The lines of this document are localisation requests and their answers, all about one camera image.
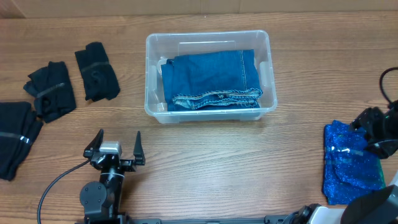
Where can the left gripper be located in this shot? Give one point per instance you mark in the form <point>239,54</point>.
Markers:
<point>125,162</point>

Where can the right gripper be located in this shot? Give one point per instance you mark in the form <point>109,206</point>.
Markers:
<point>369,121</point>

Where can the blue sequin fabric bundle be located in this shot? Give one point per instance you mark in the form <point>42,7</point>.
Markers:
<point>349,170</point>

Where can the black cloth bundle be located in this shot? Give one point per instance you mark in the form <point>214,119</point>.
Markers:
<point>52,89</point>
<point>98,76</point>

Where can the large black garment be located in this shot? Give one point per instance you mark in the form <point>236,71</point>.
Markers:
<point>19,129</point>

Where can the clear plastic storage bin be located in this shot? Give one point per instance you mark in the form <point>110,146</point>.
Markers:
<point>162,46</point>

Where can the blue denim jeans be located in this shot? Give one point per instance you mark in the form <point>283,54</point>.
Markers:
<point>223,80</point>

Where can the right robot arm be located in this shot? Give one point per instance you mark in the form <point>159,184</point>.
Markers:
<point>379,206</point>

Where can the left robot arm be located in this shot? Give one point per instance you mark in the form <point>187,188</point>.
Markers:
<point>101,199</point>

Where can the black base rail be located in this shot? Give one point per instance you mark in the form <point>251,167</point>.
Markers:
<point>268,219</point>

